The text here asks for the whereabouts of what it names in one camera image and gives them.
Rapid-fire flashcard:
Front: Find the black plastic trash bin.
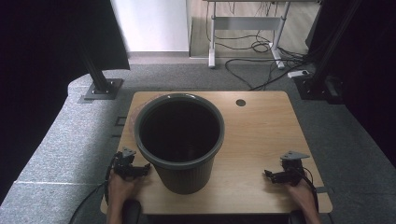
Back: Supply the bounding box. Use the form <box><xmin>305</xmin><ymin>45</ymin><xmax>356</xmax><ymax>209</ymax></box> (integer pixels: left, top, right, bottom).
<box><xmin>134</xmin><ymin>92</ymin><xmax>226</xmax><ymax>195</ymax></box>

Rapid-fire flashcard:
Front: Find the person's right hand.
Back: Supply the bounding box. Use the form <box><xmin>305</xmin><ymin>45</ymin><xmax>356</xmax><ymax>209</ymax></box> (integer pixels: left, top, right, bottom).
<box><xmin>286</xmin><ymin>183</ymin><xmax>319</xmax><ymax>215</ymax></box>

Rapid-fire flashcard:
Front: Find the metal stand with base plate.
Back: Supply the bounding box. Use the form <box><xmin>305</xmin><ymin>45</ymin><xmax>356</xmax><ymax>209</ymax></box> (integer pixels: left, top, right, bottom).
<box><xmin>293</xmin><ymin>0</ymin><xmax>363</xmax><ymax>105</ymax></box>
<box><xmin>78</xmin><ymin>43</ymin><xmax>124</xmax><ymax>101</ymax></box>

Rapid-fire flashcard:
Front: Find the black curtain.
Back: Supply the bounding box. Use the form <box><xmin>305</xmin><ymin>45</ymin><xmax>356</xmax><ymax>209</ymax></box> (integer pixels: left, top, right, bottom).
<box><xmin>0</xmin><ymin>0</ymin><xmax>131</xmax><ymax>203</ymax></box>
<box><xmin>306</xmin><ymin>0</ymin><xmax>396</xmax><ymax>166</ymax></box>

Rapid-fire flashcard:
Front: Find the right hand-held gripper cable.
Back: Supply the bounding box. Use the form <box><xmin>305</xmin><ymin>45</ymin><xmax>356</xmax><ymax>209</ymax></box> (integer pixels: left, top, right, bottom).
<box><xmin>300</xmin><ymin>167</ymin><xmax>320</xmax><ymax>213</ymax></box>

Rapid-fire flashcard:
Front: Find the grey bin rim ring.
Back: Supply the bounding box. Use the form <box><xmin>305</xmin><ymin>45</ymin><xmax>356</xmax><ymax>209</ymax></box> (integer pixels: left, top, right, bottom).
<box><xmin>134</xmin><ymin>92</ymin><xmax>226</xmax><ymax>171</ymax></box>

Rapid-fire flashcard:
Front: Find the white desk frame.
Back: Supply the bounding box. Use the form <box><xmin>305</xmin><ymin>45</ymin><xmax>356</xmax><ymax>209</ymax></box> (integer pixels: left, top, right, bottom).
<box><xmin>204</xmin><ymin>0</ymin><xmax>321</xmax><ymax>70</ymax></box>

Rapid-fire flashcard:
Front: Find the long black floor cable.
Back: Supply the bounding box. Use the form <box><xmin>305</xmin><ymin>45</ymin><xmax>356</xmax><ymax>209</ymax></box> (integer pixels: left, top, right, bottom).
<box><xmin>224</xmin><ymin>57</ymin><xmax>312</xmax><ymax>91</ymax></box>

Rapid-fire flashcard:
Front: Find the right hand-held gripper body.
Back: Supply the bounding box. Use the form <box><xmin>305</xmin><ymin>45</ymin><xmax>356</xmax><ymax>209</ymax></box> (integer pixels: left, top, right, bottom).
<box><xmin>279</xmin><ymin>150</ymin><xmax>311</xmax><ymax>185</ymax></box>

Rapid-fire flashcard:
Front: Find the white power strip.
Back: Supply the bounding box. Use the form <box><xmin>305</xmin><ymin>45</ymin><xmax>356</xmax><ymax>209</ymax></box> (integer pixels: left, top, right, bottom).
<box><xmin>287</xmin><ymin>69</ymin><xmax>311</xmax><ymax>79</ymax></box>

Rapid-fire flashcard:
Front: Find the black armrest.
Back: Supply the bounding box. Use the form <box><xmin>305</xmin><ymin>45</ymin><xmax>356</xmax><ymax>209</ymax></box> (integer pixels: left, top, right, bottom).
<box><xmin>122</xmin><ymin>199</ymin><xmax>143</xmax><ymax>224</ymax></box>
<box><xmin>288</xmin><ymin>209</ymin><xmax>307</xmax><ymax>224</ymax></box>

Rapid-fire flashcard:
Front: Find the person's left hand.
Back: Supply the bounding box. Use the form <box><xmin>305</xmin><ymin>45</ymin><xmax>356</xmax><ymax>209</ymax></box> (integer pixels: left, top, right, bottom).
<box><xmin>106</xmin><ymin>172</ymin><xmax>142</xmax><ymax>206</ymax></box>

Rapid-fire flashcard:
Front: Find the coiled black floor cable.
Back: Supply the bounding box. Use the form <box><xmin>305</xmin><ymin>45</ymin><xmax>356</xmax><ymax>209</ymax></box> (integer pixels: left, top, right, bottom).
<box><xmin>214</xmin><ymin>32</ymin><xmax>273</xmax><ymax>54</ymax></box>

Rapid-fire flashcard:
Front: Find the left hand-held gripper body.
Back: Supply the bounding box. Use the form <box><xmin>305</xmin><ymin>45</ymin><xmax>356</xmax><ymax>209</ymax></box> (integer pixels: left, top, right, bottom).
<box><xmin>112</xmin><ymin>147</ymin><xmax>138</xmax><ymax>180</ymax></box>

